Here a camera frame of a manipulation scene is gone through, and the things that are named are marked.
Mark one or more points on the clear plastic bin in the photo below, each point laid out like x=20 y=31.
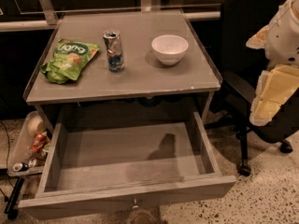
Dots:
x=37 y=162

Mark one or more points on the metal rail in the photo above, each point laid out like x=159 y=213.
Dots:
x=16 y=26

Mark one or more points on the white ceramic bowl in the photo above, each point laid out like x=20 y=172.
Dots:
x=169 y=49

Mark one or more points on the black stand leg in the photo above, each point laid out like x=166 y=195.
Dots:
x=10 y=209

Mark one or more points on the silver blue redbull can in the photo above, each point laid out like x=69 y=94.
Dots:
x=112 y=39

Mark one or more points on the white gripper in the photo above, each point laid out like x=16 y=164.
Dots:
x=284 y=44

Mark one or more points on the open grey top drawer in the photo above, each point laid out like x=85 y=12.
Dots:
x=92 y=169

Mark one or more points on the dark can in bin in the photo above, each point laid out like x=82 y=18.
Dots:
x=19 y=167

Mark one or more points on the green snack bag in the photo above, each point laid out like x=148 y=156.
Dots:
x=69 y=59

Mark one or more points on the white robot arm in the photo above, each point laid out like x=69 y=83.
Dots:
x=280 y=80

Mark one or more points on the black office chair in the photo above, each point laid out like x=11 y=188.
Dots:
x=240 y=67

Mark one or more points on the orange soda can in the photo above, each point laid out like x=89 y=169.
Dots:
x=38 y=143

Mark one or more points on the white round object in bin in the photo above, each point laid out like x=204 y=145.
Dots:
x=36 y=125

